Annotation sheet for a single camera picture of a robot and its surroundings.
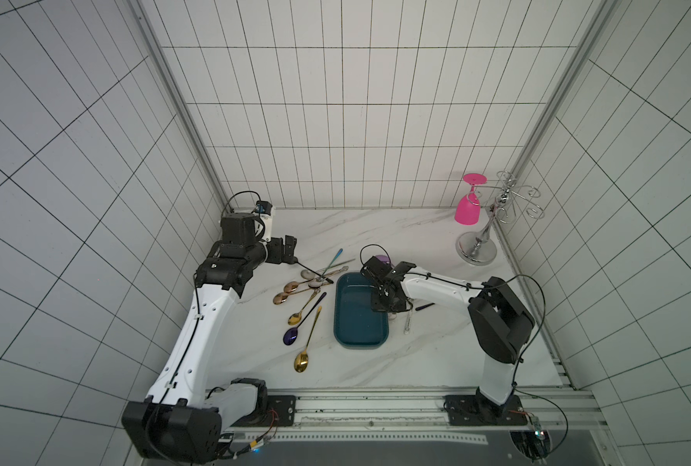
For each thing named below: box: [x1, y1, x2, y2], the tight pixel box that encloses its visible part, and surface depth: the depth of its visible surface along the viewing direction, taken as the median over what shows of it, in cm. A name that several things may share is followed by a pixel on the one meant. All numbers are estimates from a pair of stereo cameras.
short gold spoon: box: [287, 288, 322, 326], surface depth 91 cm
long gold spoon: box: [294, 306, 323, 374], surface depth 83 cm
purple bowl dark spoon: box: [283, 292, 328, 346], surface depth 88 cm
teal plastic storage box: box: [332, 271, 391, 351], surface depth 87 cm
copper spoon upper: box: [283, 278, 315, 295], surface depth 99 cm
